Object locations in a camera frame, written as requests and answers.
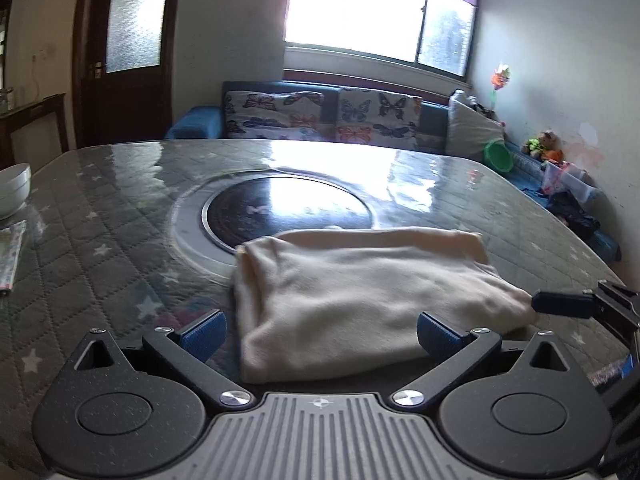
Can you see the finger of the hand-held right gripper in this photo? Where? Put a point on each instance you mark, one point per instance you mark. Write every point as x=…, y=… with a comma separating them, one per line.
x=617, y=372
x=562, y=303

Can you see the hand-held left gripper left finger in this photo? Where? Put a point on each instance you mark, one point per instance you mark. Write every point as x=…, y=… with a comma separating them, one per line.
x=202, y=337

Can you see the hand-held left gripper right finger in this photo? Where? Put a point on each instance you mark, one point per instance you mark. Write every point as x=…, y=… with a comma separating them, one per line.
x=439, y=336

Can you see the cream garment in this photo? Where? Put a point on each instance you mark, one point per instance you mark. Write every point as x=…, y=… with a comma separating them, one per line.
x=350, y=300

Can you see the dark clothes pile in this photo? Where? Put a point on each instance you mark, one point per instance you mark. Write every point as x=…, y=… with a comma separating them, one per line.
x=575, y=217

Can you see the clear plastic bag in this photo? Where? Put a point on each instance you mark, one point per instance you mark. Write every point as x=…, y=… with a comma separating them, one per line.
x=567, y=182

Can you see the round black induction cooktop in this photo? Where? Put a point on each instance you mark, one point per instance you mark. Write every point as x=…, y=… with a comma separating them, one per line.
x=280, y=210

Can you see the green plastic basket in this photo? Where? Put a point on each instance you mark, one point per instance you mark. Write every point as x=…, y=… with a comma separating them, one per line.
x=499, y=157

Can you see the stuffed toy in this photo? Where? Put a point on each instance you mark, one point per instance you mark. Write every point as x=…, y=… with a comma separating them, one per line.
x=541, y=145

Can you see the grey pillow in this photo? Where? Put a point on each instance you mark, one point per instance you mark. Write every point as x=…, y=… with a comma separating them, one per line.
x=472, y=130

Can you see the patterned paper packet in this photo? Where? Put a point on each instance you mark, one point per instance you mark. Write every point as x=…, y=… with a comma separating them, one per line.
x=11, y=255

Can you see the blue sofa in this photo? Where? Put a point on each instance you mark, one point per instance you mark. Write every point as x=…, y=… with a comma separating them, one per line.
x=195, y=122

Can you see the butterfly print cushion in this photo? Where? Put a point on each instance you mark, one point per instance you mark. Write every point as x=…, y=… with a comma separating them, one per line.
x=272, y=115
x=380, y=117

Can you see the colourful pinwheel toy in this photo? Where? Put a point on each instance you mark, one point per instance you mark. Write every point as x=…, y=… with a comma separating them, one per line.
x=500, y=77

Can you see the white bowl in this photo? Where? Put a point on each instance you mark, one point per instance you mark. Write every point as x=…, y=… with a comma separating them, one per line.
x=14, y=190

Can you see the dark wooden door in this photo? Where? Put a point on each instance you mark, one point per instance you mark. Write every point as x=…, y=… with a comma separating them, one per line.
x=125, y=105

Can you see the dark wooden side table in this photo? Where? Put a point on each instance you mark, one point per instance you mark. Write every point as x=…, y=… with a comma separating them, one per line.
x=35, y=125

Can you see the window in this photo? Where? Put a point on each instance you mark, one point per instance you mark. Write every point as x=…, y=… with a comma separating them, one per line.
x=350, y=5

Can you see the white wall socket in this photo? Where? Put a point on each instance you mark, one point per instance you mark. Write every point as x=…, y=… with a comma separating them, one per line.
x=46, y=51

